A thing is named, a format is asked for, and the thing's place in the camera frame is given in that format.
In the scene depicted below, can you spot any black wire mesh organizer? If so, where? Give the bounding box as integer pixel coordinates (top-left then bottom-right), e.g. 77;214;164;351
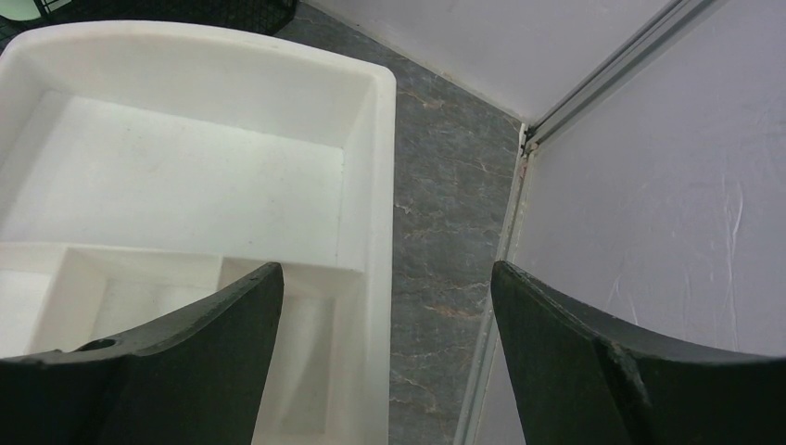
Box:
1;0;298;47

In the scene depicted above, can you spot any white plastic drawer organizer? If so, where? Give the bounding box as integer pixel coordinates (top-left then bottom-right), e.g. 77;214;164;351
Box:
1;20;397;444

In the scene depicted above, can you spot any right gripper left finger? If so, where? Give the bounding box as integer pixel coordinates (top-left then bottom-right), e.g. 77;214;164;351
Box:
1;262;285;444

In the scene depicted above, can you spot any light green clipboard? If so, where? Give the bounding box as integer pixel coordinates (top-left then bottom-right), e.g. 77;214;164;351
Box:
0;0;41;21

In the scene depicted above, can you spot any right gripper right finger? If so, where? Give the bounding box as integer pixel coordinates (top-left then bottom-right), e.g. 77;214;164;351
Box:
490;261;785;444

